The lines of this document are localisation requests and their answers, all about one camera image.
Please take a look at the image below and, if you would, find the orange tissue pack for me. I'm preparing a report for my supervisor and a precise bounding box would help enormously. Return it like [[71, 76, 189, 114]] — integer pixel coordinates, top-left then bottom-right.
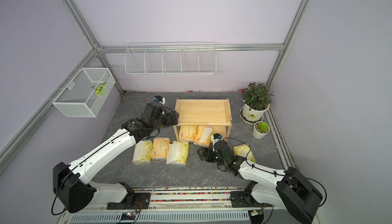
[[151, 137, 171, 160], [179, 125, 197, 142], [194, 126, 213, 148]]

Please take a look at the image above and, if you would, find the wooden two-tier shelf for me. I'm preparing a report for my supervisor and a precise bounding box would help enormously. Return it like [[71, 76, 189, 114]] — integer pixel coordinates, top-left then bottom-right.
[[174, 99, 232, 139]]

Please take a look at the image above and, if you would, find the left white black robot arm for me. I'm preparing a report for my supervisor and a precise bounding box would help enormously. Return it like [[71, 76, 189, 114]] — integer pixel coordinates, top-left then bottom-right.
[[53, 96, 179, 213]]

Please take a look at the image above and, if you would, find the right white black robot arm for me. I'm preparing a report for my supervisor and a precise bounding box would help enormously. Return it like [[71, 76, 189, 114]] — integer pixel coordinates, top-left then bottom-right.
[[197, 139, 327, 224]]

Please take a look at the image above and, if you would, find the green tissue pack middle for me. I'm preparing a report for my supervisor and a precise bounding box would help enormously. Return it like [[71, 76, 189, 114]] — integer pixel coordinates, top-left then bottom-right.
[[166, 141, 189, 165]]

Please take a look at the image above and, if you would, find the green tissue pack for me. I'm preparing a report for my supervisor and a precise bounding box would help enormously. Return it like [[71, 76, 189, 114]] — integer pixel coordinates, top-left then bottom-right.
[[132, 140, 153, 165], [233, 144, 256, 163], [166, 141, 189, 165]]

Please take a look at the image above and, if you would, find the green tissue pack right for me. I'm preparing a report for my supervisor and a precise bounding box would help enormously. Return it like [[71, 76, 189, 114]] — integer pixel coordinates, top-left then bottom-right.
[[233, 144, 256, 163]]

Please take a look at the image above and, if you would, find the green tissue pack far left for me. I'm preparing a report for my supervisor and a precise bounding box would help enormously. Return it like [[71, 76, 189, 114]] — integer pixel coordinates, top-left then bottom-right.
[[132, 140, 153, 165]]

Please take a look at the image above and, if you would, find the small potted succulent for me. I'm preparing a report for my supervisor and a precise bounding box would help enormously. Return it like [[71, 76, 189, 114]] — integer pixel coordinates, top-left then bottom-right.
[[253, 121, 270, 139]]

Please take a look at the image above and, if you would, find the large potted green plant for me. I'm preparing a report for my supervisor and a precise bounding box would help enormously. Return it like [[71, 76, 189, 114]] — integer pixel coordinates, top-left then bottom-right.
[[240, 82, 273, 124]]

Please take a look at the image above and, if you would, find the green leaf in basket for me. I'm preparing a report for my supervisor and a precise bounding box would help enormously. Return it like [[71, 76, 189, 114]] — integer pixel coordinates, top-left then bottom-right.
[[92, 82, 109, 96]]

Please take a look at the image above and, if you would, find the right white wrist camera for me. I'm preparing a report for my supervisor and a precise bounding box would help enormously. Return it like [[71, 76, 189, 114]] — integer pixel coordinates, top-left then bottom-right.
[[211, 133, 222, 145]]

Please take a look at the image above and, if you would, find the aluminium rail frame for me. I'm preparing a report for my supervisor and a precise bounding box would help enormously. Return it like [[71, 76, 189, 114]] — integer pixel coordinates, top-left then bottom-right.
[[58, 188, 301, 224]]

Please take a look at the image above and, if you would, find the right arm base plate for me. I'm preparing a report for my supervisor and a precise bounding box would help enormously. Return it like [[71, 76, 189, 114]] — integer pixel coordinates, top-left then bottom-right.
[[229, 191, 265, 208]]

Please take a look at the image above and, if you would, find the white wire wall shelf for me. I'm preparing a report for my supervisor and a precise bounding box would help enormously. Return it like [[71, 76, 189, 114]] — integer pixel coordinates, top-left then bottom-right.
[[124, 42, 217, 76]]

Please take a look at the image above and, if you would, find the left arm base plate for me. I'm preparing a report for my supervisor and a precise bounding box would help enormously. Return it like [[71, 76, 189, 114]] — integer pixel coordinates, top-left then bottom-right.
[[107, 192, 151, 210]]

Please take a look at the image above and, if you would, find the white mesh wall basket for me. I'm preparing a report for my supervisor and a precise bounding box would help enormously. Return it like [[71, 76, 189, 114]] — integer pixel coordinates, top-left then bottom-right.
[[52, 68, 115, 118]]

